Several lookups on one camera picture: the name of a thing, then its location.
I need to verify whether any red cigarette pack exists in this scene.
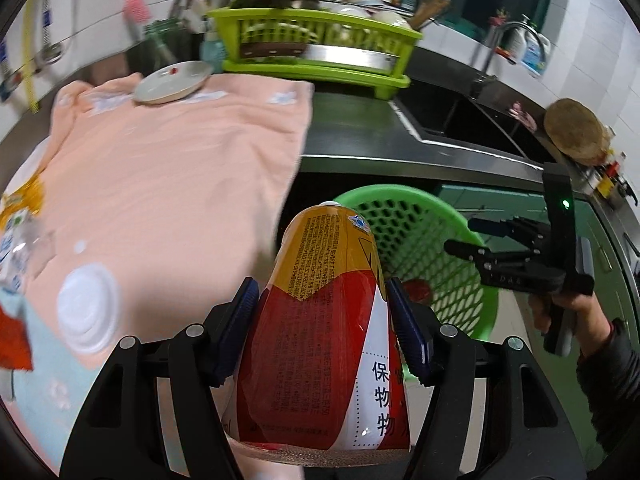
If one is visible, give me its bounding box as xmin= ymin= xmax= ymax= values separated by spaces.
xmin=0 ymin=309 xmax=32 ymax=372

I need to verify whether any orange red snack bag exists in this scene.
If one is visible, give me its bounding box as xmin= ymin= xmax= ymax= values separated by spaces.
xmin=222 ymin=202 xmax=410 ymax=467

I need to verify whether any clear plastic cup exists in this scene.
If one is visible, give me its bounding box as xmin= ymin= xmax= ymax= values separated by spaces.
xmin=13 ymin=223 xmax=55 ymax=280

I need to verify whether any yellow candy wrapper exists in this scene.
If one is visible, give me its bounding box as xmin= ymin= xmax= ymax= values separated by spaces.
xmin=0 ymin=174 xmax=44 ymax=229

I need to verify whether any red cola can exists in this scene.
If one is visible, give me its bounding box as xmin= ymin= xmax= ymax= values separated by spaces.
xmin=402 ymin=278 xmax=434 ymax=306

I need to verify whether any white blue milk carton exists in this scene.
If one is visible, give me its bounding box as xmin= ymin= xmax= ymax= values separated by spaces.
xmin=1 ymin=209 xmax=39 ymax=294

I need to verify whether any right forearm black sleeve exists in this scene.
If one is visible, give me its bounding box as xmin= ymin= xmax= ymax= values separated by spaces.
xmin=577 ymin=318 xmax=639 ymax=479

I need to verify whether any green plastic trash basket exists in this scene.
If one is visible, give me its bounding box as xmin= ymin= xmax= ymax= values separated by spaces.
xmin=335 ymin=184 xmax=498 ymax=340

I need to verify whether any person's right hand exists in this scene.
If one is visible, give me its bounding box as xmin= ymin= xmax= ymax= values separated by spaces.
xmin=528 ymin=291 xmax=614 ymax=359

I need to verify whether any green cabinet door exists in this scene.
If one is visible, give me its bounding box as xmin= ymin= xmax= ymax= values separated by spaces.
xmin=437 ymin=184 xmax=632 ymax=470

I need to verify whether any round wooden cutting board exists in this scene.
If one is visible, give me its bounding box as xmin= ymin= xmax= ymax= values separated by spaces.
xmin=544 ymin=98 xmax=613 ymax=167

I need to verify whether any white plastic lid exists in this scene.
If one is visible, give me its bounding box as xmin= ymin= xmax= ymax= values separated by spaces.
xmin=56 ymin=263 xmax=122 ymax=354

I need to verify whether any chrome sink faucet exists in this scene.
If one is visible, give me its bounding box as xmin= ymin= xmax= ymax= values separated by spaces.
xmin=469 ymin=16 xmax=541 ymax=100

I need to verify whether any dish soap bottle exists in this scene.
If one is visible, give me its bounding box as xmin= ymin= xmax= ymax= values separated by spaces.
xmin=521 ymin=32 xmax=552 ymax=77

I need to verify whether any peach pink towel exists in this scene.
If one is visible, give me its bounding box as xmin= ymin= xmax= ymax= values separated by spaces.
xmin=0 ymin=71 xmax=316 ymax=480

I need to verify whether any green dish drying rack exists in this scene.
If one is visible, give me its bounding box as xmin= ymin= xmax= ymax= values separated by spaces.
xmin=208 ymin=6 xmax=422 ymax=101

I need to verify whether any teal soap bottle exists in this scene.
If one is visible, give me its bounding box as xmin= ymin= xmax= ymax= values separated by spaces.
xmin=200 ymin=30 xmax=227 ymax=74

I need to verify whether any white ceramic plate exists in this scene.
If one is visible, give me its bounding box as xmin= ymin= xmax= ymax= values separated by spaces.
xmin=132 ymin=61 xmax=213 ymax=105

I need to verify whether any dark green utensil holder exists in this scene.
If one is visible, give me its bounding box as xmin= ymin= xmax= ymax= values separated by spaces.
xmin=126 ymin=18 xmax=204 ymax=76

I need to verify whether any metal water pipe with valve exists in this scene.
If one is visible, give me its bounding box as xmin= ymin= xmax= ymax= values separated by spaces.
xmin=0 ymin=40 xmax=22 ymax=102

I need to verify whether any pink bottle brush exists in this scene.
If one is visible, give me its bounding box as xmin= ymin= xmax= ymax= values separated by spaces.
xmin=122 ymin=0 xmax=151 ymax=44

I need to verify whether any cleaver with wooden handle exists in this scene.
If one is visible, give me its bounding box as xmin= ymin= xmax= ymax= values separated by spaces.
xmin=240 ymin=42 xmax=398 ymax=73

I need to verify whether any yellow gas hose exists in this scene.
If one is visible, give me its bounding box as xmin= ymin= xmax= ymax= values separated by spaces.
xmin=19 ymin=0 xmax=42 ymax=114

